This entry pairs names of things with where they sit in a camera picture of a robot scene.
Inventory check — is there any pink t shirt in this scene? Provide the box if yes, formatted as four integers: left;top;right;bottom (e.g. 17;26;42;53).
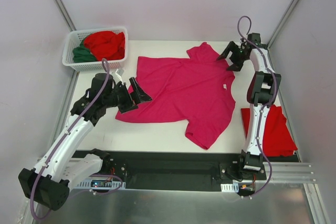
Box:
115;42;236;150

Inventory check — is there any white perforated plastic basket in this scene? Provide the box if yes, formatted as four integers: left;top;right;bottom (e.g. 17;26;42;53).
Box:
62;26;129;71

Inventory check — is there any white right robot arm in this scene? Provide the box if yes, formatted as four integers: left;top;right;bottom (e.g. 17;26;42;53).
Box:
217;33;281;179

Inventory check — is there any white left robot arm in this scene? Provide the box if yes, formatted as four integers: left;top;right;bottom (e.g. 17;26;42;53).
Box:
18;73;152;211

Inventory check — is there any red t shirt in basket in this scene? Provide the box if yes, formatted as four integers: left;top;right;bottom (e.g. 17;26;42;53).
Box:
83;31;125;61

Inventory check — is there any green t shirt in basket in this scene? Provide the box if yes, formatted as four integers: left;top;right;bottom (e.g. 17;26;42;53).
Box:
72;46;97;63

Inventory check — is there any folded red t shirt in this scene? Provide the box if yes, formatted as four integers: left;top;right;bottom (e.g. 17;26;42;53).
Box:
241;104;298;157

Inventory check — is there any right aluminium frame post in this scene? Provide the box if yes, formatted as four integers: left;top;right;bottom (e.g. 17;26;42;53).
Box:
267;0;301;50

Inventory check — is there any aluminium frame post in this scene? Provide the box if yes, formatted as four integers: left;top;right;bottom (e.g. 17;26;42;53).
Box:
267;0;301;50
53;0;77;32

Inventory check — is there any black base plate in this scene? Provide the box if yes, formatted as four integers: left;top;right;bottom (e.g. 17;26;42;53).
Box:
103;151;267;191

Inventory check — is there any left aluminium frame post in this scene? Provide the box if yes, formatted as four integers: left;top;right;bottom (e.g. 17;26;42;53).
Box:
53;0;77;32

